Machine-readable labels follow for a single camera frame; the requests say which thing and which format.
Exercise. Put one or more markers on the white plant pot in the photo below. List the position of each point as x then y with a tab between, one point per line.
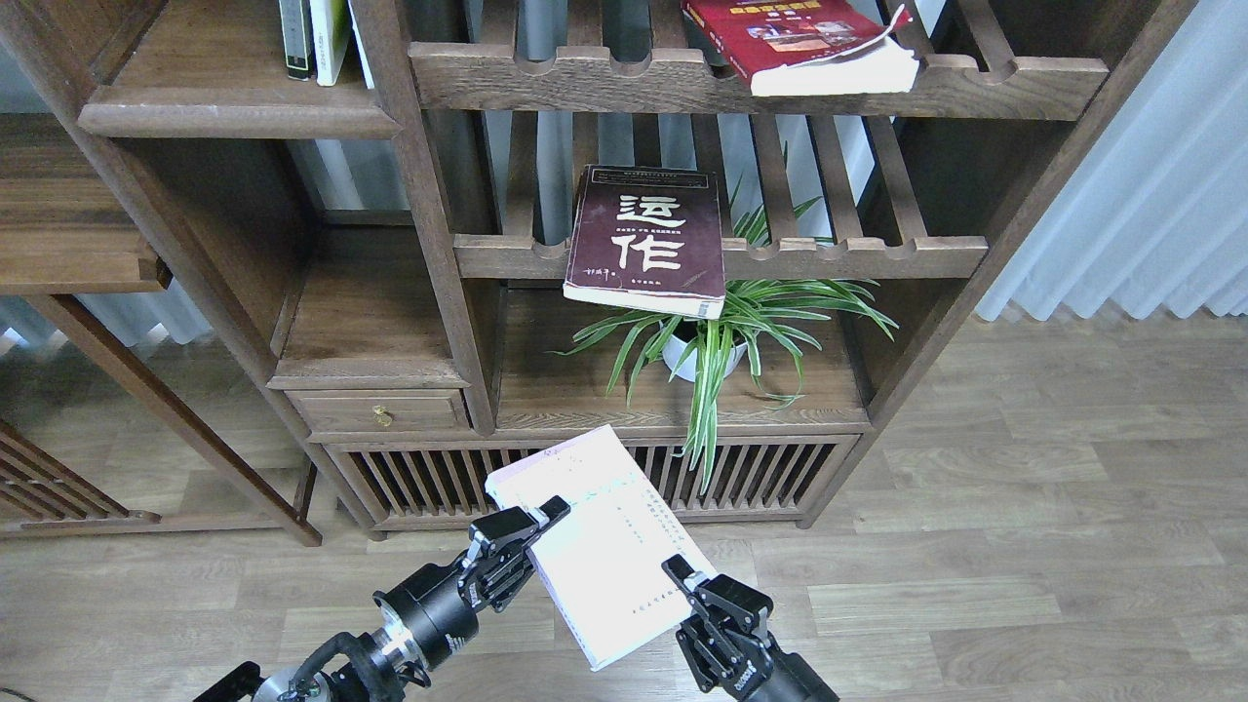
683	361

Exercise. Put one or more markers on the white pleated curtain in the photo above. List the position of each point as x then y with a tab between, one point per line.
1156	216

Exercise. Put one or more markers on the dark green upright book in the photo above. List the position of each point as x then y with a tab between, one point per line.
297	37

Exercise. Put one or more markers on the thin white upright book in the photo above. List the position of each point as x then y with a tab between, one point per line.
360	45

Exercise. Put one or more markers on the white green upright book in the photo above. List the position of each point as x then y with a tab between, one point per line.
331	34

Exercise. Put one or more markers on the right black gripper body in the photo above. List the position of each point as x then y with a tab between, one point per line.
727	646

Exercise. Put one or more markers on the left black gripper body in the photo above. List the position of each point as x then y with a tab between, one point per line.
433	613

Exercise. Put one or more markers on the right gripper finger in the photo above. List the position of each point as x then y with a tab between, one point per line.
689	580
736	595

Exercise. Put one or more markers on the dark maroon book white characters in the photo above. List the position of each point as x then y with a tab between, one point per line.
647	238

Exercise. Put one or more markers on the pale lavender white book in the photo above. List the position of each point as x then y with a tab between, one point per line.
601	564

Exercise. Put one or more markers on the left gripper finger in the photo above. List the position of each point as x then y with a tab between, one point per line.
506	534

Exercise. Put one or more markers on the red book on top rack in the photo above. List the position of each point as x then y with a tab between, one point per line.
807	48

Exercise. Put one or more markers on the green spider plant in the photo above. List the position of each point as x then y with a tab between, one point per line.
753	309

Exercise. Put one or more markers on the dark wooden bookshelf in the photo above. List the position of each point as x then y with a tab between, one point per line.
360	247

